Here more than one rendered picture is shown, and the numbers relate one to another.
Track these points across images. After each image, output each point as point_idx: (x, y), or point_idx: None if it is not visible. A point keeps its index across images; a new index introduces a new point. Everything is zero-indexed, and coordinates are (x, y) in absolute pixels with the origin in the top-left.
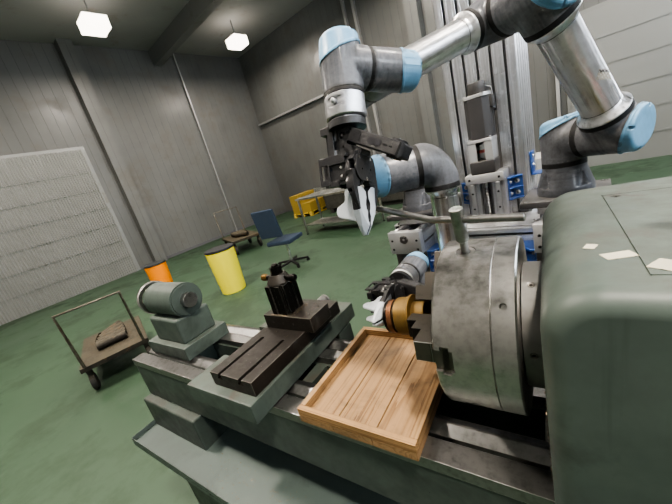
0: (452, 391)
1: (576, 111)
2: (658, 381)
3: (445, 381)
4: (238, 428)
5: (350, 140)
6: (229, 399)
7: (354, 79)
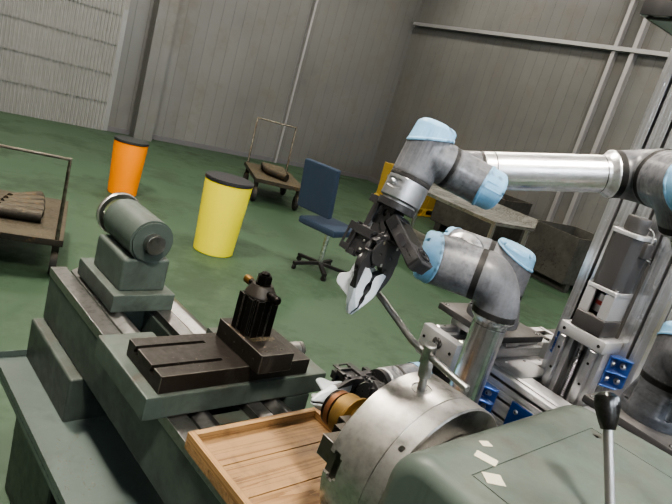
0: (325, 498)
1: None
2: None
3: (324, 484)
4: (114, 419)
5: (386, 223)
6: (131, 378)
7: (423, 175)
